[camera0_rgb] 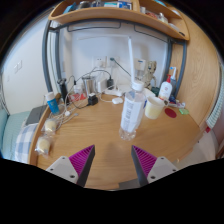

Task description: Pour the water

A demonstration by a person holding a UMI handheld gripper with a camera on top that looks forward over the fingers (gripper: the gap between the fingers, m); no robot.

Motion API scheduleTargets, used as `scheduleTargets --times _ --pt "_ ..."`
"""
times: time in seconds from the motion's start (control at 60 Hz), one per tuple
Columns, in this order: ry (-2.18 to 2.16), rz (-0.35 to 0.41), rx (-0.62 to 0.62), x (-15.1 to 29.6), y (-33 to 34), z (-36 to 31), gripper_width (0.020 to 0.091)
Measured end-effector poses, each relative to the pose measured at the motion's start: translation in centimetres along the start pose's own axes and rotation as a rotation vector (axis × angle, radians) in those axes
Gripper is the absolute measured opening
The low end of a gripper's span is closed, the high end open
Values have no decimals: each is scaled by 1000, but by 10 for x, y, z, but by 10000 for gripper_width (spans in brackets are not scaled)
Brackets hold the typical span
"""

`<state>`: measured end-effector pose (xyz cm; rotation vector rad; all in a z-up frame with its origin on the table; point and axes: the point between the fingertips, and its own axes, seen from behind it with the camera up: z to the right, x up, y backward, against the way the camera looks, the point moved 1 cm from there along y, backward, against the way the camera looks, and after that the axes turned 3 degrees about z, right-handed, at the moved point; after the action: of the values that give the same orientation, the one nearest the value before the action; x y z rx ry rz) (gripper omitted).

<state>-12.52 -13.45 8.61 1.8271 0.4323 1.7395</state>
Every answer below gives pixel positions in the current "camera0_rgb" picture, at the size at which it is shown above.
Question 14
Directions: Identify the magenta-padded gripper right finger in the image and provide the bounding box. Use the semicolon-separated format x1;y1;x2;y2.
130;144;179;187

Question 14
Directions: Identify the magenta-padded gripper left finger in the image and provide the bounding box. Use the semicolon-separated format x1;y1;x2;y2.
45;144;96;188

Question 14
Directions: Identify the clear plastic water bottle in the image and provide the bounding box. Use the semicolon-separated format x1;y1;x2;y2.
118;79;148;141

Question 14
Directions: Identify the wrapped round bun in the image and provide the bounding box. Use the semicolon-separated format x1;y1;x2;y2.
34;134;54;158
42;118;59;135

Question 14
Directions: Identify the plaid pillow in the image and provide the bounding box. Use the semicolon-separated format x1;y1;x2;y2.
12;122;39;164

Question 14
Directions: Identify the flat round red coaster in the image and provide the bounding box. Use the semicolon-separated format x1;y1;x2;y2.
164;107;178;119

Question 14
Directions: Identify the grey laptop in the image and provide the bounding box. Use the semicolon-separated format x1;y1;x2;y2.
25;104;48;127

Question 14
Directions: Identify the cream plastic cup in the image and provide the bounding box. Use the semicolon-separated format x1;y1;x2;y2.
144;95;166;120

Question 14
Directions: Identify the blue tube white cap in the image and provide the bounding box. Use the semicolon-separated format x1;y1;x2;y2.
44;91;60;115

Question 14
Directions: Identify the pale green mattress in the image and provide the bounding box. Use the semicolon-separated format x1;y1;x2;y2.
0;109;31;161

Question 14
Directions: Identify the red flat packet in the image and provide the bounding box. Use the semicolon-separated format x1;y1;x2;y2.
69;92;88;102

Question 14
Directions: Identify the small black box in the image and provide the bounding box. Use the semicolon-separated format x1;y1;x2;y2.
87;93;99;107

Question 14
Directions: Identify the white pump bottle red nozzle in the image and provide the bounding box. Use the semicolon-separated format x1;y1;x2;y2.
157;74;173;101

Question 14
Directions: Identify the white earbud case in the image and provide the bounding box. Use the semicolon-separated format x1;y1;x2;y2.
111;96;124;105

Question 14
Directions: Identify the black electric shaver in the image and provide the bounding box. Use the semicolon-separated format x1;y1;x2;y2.
56;77;69;101

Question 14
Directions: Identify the striped hanging towel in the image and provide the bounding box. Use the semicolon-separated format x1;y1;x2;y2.
205;66;224;129

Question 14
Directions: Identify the steel tumbler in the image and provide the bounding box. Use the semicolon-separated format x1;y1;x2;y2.
81;75;96;98

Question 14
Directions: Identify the white power adapter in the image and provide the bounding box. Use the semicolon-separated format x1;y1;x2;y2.
96;78;109;94

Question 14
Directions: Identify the wooden shelf unit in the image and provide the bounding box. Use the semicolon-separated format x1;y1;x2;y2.
48;0;190;42

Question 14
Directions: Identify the black power cable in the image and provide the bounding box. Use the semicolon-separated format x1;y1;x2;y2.
109;57;133;78

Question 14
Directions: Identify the white wall switch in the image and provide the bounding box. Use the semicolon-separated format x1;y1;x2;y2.
13;59;24;74

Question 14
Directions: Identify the white wall socket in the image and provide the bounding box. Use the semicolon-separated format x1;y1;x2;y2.
93;56;108;69

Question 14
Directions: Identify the grey metal desk frame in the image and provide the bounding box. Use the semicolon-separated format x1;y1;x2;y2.
41;18;188;98

